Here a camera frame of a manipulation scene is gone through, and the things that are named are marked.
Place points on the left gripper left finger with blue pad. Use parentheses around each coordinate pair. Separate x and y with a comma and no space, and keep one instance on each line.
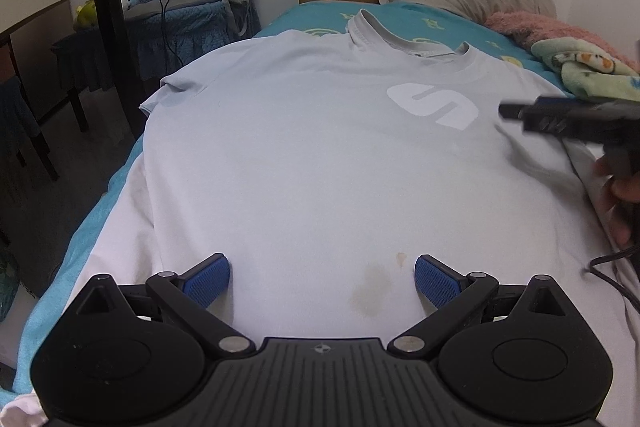
(184,299)

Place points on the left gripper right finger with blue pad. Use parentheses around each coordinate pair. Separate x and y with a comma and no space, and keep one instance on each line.
(458,300)

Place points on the light grey t-shirt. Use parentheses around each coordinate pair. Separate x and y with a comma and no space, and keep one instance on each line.
(323,168)

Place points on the person's right hand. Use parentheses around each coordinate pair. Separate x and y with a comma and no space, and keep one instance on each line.
(614,194)

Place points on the green cartoon fleece blanket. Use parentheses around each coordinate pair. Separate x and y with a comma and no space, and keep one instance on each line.
(586,70)

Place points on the pink fluffy blanket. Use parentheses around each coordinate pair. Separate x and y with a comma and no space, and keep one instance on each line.
(525,29)

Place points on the teal patterned bed sheet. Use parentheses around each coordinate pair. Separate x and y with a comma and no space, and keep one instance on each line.
(120,227)

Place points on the green plush toy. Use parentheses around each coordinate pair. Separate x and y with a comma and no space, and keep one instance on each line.
(86,17)

